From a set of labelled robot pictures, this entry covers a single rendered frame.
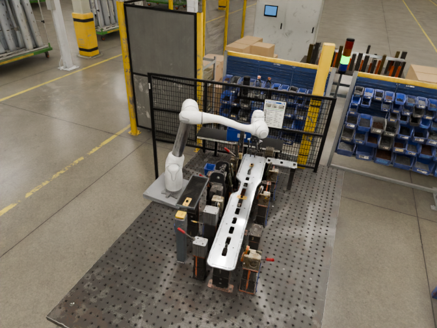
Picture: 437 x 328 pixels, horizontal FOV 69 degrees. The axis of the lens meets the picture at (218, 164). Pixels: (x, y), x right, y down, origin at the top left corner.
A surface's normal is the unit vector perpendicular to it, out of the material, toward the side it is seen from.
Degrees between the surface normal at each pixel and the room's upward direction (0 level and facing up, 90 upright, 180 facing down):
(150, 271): 0
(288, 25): 90
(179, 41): 90
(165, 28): 89
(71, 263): 0
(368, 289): 0
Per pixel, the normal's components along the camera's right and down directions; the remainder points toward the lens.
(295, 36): -0.38, 0.51
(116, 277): 0.05, -0.83
